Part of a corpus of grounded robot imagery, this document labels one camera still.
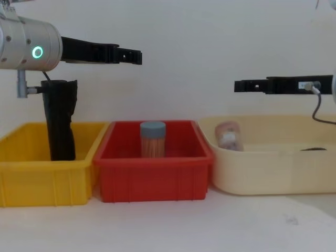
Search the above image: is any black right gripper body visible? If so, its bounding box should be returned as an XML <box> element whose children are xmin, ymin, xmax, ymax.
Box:
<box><xmin>266</xmin><ymin>74</ymin><xmax>334</xmax><ymax>96</ymax></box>

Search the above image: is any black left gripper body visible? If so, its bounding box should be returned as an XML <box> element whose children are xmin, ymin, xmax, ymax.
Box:
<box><xmin>60</xmin><ymin>36</ymin><xmax>121</xmax><ymax>65</ymax></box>

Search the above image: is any pink clear jar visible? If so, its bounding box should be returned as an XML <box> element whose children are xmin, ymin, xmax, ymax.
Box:
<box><xmin>215</xmin><ymin>120</ymin><xmax>244</xmax><ymax>152</ymax></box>

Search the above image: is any black fabric pouch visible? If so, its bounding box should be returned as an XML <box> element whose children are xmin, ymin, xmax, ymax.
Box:
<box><xmin>40</xmin><ymin>79</ymin><xmax>78</xmax><ymax>162</ymax></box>

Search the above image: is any cream plastic tub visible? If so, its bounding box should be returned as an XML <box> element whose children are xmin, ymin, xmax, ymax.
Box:
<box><xmin>198</xmin><ymin>114</ymin><xmax>336</xmax><ymax>196</ymax></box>

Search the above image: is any toothpick jar with grey lid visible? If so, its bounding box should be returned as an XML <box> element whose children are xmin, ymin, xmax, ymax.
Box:
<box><xmin>139</xmin><ymin>121</ymin><xmax>167</xmax><ymax>159</ymax></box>

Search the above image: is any red plastic bin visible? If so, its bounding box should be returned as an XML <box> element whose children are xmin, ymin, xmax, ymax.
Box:
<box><xmin>92</xmin><ymin>120</ymin><xmax>215</xmax><ymax>204</ymax></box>

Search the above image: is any yellow plastic bin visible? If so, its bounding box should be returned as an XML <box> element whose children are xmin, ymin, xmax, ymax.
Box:
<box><xmin>0</xmin><ymin>121</ymin><xmax>110</xmax><ymax>208</ymax></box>

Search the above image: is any white table cloth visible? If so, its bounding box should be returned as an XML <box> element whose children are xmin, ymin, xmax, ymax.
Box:
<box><xmin>0</xmin><ymin>187</ymin><xmax>336</xmax><ymax>252</ymax></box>

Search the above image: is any grey cable with silver plug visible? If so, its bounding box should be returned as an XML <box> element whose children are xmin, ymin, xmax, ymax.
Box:
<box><xmin>304</xmin><ymin>81</ymin><xmax>336</xmax><ymax>123</ymax></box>

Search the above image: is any grey plug with dark cable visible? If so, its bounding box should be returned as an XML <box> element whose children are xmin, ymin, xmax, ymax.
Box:
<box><xmin>16</xmin><ymin>69</ymin><xmax>53</xmax><ymax>99</ymax></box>

